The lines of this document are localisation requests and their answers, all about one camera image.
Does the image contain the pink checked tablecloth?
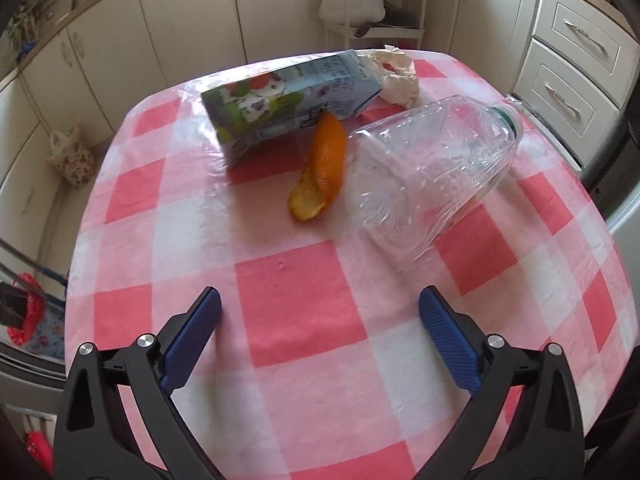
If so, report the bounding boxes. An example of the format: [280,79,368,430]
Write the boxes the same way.
[65,61,638,479]

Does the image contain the red plastic bag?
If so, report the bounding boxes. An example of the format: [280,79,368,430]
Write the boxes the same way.
[1,283,44,348]

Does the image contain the clear plastic bottle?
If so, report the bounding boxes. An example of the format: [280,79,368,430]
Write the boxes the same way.
[344,96,524,263]

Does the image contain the patterned small bag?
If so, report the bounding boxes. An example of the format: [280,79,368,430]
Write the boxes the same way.
[49,127,96,188]

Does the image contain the green blue milk carton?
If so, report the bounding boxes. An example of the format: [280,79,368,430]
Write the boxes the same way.
[201,50,382,166]

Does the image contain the crumpled tissue with red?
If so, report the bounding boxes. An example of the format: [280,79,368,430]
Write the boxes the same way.
[366,46,420,108]

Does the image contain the white lower cabinets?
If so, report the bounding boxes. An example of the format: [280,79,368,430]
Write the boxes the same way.
[1,0,324,165]

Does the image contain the white drawer cabinet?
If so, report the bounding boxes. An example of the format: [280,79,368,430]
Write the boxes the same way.
[513,0,639,170]

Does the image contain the white storage shelf rack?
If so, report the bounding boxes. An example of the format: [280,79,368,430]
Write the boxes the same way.
[318,0,426,50]

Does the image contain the mop handle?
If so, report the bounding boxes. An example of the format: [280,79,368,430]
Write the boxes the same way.
[0,236,68,311]

